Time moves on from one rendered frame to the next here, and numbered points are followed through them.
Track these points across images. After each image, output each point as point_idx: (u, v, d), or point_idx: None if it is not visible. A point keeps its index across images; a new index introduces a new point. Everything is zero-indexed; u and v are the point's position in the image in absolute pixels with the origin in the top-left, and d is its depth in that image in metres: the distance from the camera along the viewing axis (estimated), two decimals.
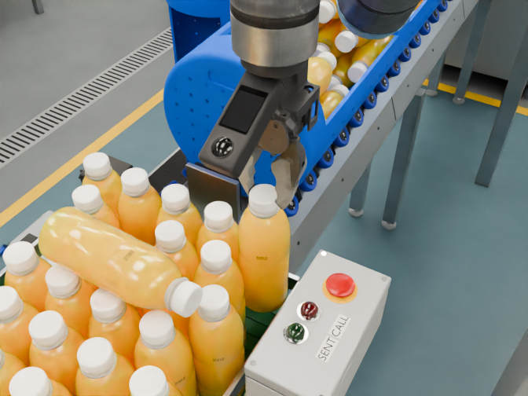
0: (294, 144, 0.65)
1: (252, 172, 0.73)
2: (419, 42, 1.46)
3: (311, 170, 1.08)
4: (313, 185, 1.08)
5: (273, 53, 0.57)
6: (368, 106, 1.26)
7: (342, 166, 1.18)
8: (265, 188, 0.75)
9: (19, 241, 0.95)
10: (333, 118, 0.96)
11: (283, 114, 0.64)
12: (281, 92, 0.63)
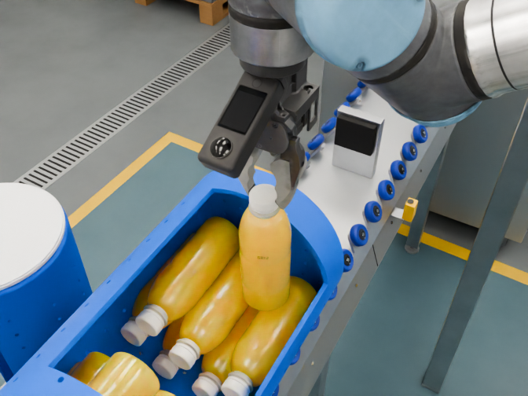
0: (293, 144, 0.65)
1: (252, 172, 0.73)
2: (276, 393, 0.92)
3: None
4: None
5: (271, 53, 0.57)
6: None
7: None
8: (265, 188, 0.75)
9: None
10: None
11: (282, 114, 0.64)
12: (280, 92, 0.63)
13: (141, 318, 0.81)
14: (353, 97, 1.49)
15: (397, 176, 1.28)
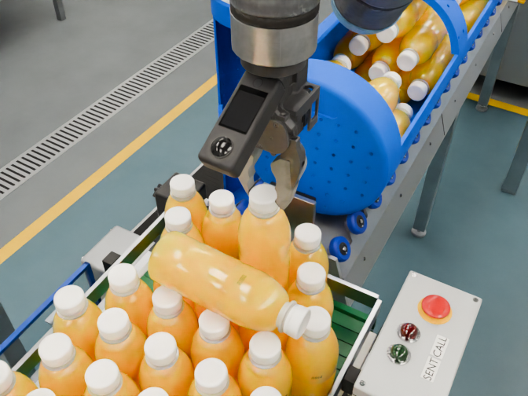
0: (294, 144, 0.65)
1: (252, 172, 0.73)
2: (466, 59, 1.49)
3: None
4: (378, 203, 1.11)
5: (273, 53, 0.57)
6: None
7: (401, 181, 1.21)
8: None
9: (103, 259, 0.98)
10: (407, 137, 1.00)
11: (283, 114, 0.64)
12: (281, 92, 0.63)
13: None
14: None
15: None
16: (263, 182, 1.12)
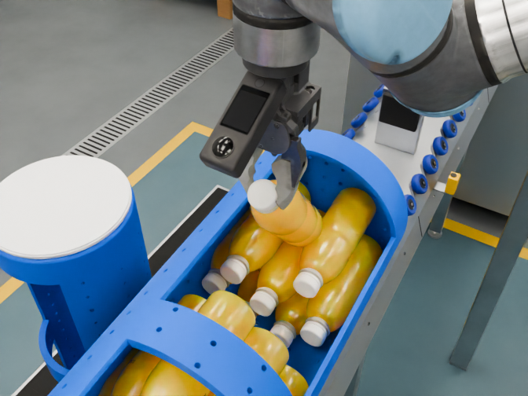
0: (295, 144, 0.65)
1: (252, 172, 0.73)
2: None
3: None
4: None
5: (275, 53, 0.57)
6: None
7: None
8: (302, 284, 0.87)
9: None
10: None
11: (284, 114, 0.64)
12: (283, 92, 0.63)
13: (227, 266, 0.88)
14: None
15: (439, 152, 1.34)
16: None
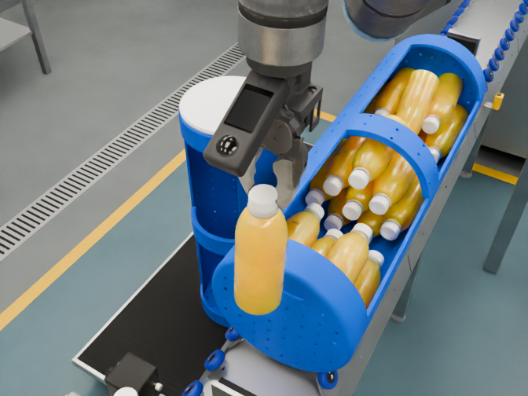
0: (297, 144, 0.66)
1: (253, 172, 0.73)
2: None
3: (328, 385, 1.08)
4: None
5: (280, 53, 0.57)
6: None
7: (361, 346, 1.20)
8: (429, 123, 1.40)
9: None
10: (373, 306, 1.03)
11: (287, 114, 0.64)
12: (286, 92, 0.63)
13: (378, 113, 1.41)
14: (446, 31, 2.04)
15: (488, 78, 1.83)
16: (218, 361, 1.10)
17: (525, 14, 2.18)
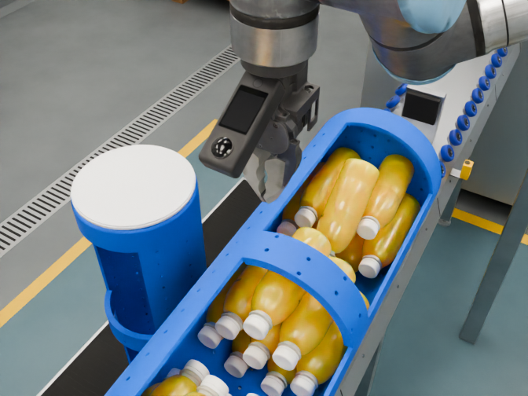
0: (293, 148, 0.66)
1: (262, 175, 0.73)
2: None
3: None
4: None
5: (273, 53, 0.57)
6: None
7: None
8: (365, 229, 1.10)
9: None
10: None
11: (283, 114, 0.64)
12: (281, 92, 0.63)
13: (301, 214, 1.11)
14: None
15: (455, 142, 1.54)
16: None
17: (504, 56, 1.88)
